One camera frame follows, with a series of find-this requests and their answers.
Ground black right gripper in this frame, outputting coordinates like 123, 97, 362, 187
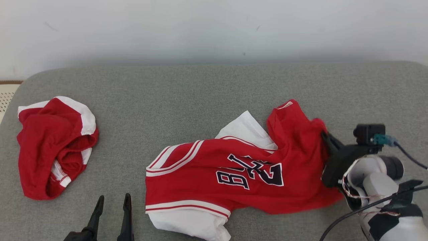
321, 131, 372, 188

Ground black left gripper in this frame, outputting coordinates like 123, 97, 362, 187
64, 193, 134, 241

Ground red shorts white trim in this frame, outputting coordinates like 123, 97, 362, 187
17, 96, 99, 200

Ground red basketball jersey white sleeves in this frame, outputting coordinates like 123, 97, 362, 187
145, 99, 345, 241

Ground white perforated panel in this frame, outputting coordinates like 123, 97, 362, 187
0, 84, 21, 123

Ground black right arm cable teal plug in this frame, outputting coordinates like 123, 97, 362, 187
319, 134, 428, 241

